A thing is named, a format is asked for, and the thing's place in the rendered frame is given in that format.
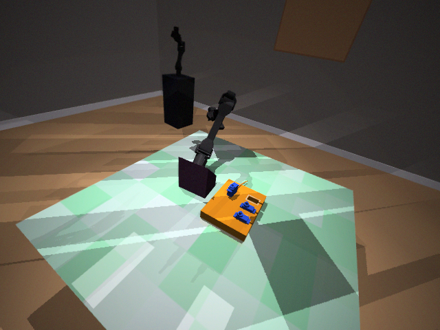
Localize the orange flat deck plate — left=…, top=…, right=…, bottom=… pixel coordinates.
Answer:
left=200, top=179, right=266, bottom=242

